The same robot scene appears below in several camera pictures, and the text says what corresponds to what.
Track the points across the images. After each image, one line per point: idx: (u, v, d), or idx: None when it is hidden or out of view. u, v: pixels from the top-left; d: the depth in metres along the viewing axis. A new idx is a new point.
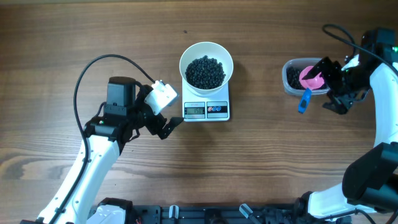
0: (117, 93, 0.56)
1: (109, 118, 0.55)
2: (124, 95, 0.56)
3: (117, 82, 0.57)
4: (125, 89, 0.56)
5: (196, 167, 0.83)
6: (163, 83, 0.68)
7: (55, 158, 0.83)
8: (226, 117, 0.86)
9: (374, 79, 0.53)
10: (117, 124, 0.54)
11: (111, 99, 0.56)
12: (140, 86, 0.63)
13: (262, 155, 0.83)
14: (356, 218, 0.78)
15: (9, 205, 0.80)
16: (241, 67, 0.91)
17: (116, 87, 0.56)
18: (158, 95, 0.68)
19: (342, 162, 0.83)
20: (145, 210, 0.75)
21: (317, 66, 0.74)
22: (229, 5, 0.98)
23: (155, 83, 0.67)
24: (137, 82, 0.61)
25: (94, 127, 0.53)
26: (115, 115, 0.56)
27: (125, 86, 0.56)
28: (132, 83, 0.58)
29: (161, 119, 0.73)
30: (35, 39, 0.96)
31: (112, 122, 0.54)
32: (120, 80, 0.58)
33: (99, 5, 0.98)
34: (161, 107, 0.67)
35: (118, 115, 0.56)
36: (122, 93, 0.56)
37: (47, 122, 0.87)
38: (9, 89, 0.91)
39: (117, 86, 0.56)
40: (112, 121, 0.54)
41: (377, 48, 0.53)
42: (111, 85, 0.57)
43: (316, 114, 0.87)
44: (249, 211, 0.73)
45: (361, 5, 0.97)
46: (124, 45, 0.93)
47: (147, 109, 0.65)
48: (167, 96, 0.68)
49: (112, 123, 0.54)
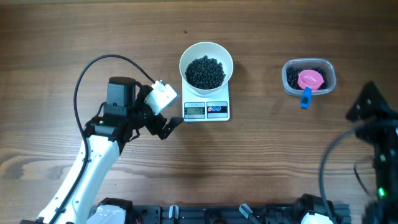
0: (117, 93, 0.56)
1: (109, 118, 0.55)
2: (124, 95, 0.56)
3: (117, 82, 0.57)
4: (125, 89, 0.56)
5: (195, 167, 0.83)
6: (163, 84, 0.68)
7: (55, 158, 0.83)
8: (226, 117, 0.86)
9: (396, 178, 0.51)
10: (117, 124, 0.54)
11: (111, 99, 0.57)
12: (140, 86, 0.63)
13: (262, 155, 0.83)
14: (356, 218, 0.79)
15: (9, 205, 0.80)
16: (241, 67, 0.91)
17: (116, 88, 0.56)
18: (159, 96, 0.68)
19: (342, 162, 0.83)
20: (145, 210, 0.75)
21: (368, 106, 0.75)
22: (229, 5, 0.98)
23: (155, 84, 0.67)
24: (137, 82, 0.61)
25: (94, 127, 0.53)
26: (116, 116, 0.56)
27: (125, 86, 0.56)
28: (132, 83, 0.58)
29: (161, 118, 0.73)
30: (35, 39, 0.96)
31: (112, 122, 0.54)
32: (120, 79, 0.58)
33: (99, 5, 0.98)
34: (161, 107, 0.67)
35: (118, 115, 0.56)
36: (122, 94, 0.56)
37: (47, 122, 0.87)
38: (9, 89, 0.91)
39: (117, 85, 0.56)
40: (112, 121, 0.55)
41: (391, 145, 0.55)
42: (111, 85, 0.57)
43: (316, 114, 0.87)
44: (249, 211, 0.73)
45: (360, 6, 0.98)
46: (124, 45, 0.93)
47: (147, 109, 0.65)
48: (167, 96, 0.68)
49: (112, 123, 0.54)
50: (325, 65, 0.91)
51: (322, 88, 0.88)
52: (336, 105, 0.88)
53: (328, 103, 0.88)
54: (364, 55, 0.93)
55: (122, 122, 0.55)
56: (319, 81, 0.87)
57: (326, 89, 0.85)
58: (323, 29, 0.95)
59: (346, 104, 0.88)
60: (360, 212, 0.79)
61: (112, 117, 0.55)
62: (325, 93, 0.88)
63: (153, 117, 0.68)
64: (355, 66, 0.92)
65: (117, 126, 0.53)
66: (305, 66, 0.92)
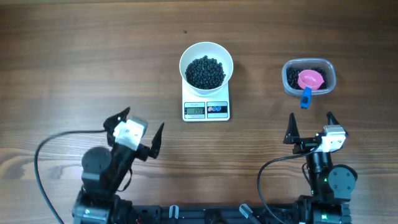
0: (92, 183, 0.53)
1: (94, 197, 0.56)
2: (101, 182, 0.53)
3: (92, 167, 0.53)
4: (101, 178, 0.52)
5: (195, 167, 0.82)
6: (124, 124, 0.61)
7: (55, 158, 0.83)
8: (226, 117, 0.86)
9: (331, 200, 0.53)
10: (106, 206, 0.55)
11: (86, 186, 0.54)
12: (108, 154, 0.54)
13: (263, 155, 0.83)
14: (356, 218, 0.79)
15: (10, 205, 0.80)
16: (241, 67, 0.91)
17: (91, 178, 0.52)
18: (126, 137, 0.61)
19: (343, 162, 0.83)
20: (145, 210, 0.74)
21: (297, 146, 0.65)
22: (230, 5, 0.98)
23: (116, 130, 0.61)
24: (109, 155, 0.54)
25: (80, 213, 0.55)
26: (97, 195, 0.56)
27: (99, 176, 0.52)
28: (109, 162, 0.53)
29: (145, 147, 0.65)
30: (35, 39, 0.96)
31: (99, 205, 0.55)
32: (96, 160, 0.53)
33: (99, 5, 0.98)
34: (136, 145, 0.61)
35: (101, 193, 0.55)
36: (99, 183, 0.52)
37: (47, 122, 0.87)
38: (9, 89, 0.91)
39: (92, 175, 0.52)
40: (99, 201, 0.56)
41: (323, 172, 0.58)
42: (84, 174, 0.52)
43: (316, 114, 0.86)
44: (249, 211, 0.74)
45: (360, 5, 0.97)
46: (124, 45, 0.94)
47: (124, 150, 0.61)
48: (135, 134, 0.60)
49: (101, 206, 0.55)
50: (325, 65, 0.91)
51: (321, 88, 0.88)
52: (336, 105, 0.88)
53: (328, 103, 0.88)
54: (365, 55, 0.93)
55: (108, 200, 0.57)
56: (319, 82, 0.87)
57: (326, 89, 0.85)
58: (324, 29, 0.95)
59: (346, 104, 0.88)
60: (361, 213, 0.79)
61: (96, 197, 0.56)
62: (325, 94, 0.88)
63: (140, 147, 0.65)
64: (355, 66, 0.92)
65: (106, 211, 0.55)
66: (305, 66, 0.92)
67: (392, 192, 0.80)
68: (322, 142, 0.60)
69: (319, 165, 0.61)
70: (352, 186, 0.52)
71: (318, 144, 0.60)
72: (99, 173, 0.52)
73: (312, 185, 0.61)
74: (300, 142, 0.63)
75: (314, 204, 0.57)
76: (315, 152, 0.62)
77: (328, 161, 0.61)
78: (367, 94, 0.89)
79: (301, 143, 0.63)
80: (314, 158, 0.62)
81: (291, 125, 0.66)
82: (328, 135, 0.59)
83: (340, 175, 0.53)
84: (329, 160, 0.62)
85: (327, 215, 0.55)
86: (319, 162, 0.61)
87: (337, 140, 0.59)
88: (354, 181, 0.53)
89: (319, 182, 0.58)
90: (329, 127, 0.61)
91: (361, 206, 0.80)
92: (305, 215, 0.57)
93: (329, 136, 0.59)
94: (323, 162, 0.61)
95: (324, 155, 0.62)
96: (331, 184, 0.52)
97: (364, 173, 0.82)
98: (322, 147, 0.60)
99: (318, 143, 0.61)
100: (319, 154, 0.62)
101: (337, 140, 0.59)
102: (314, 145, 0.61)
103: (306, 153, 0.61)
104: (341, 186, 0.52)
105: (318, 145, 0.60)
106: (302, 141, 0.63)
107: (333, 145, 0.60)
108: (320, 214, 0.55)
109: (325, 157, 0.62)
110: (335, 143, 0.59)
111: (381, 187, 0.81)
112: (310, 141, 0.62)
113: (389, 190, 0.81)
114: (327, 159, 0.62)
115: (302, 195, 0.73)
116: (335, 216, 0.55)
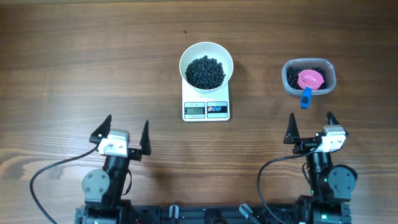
0: (96, 203, 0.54)
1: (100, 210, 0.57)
2: (104, 200, 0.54)
3: (93, 188, 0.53)
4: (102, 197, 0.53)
5: (195, 167, 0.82)
6: (105, 140, 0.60)
7: (55, 158, 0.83)
8: (226, 117, 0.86)
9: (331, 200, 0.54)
10: (112, 216, 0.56)
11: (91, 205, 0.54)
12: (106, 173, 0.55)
13: (263, 155, 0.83)
14: (356, 218, 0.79)
15: (10, 205, 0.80)
16: (241, 67, 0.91)
17: (92, 199, 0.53)
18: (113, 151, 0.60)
19: (343, 162, 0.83)
20: (145, 210, 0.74)
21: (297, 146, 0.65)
22: (230, 5, 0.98)
23: (101, 149, 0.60)
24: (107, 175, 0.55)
25: None
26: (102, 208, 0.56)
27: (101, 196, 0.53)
28: (108, 182, 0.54)
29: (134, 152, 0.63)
30: (35, 39, 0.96)
31: (105, 216, 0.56)
32: (95, 182, 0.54)
33: (99, 5, 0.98)
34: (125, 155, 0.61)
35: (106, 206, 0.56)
36: (102, 203, 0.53)
37: (47, 122, 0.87)
38: (9, 89, 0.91)
39: (95, 196, 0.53)
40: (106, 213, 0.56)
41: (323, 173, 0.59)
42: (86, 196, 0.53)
43: (316, 114, 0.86)
44: (249, 210, 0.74)
45: (360, 5, 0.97)
46: (124, 45, 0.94)
47: (117, 162, 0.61)
48: (120, 146, 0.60)
49: (107, 216, 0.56)
50: (325, 65, 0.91)
51: (321, 88, 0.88)
52: (336, 105, 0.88)
53: (328, 103, 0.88)
54: (364, 55, 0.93)
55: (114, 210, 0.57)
56: (319, 82, 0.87)
57: (326, 89, 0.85)
58: (323, 29, 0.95)
59: (346, 104, 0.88)
60: (361, 213, 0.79)
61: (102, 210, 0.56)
62: (325, 94, 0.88)
63: (130, 153, 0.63)
64: (355, 66, 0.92)
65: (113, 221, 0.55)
66: (305, 66, 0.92)
67: (392, 192, 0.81)
68: (322, 142, 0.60)
69: (319, 165, 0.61)
70: (352, 186, 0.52)
71: (318, 144, 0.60)
72: (100, 194, 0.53)
73: (312, 185, 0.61)
74: (300, 142, 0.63)
75: (313, 204, 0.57)
76: (315, 152, 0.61)
77: (328, 161, 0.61)
78: (367, 94, 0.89)
79: (300, 143, 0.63)
80: (314, 159, 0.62)
81: (291, 125, 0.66)
82: (328, 135, 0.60)
83: (340, 175, 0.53)
84: (329, 160, 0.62)
85: (327, 215, 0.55)
86: (319, 162, 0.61)
87: (337, 140, 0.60)
88: (354, 182, 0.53)
89: (319, 182, 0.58)
90: (329, 127, 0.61)
91: (361, 206, 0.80)
92: (305, 214, 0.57)
93: (329, 136, 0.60)
94: (323, 162, 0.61)
95: (324, 155, 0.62)
96: (331, 184, 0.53)
97: (364, 173, 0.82)
98: (322, 147, 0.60)
99: (317, 142, 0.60)
100: (319, 154, 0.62)
101: (337, 140, 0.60)
102: (314, 145, 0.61)
103: (306, 154, 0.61)
104: (341, 186, 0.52)
105: (318, 146, 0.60)
106: (302, 141, 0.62)
107: (333, 145, 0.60)
108: (320, 214, 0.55)
109: (325, 157, 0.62)
110: (335, 143, 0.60)
111: (381, 187, 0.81)
112: (309, 141, 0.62)
113: (389, 190, 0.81)
114: (328, 159, 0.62)
115: (302, 195, 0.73)
116: (335, 216, 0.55)
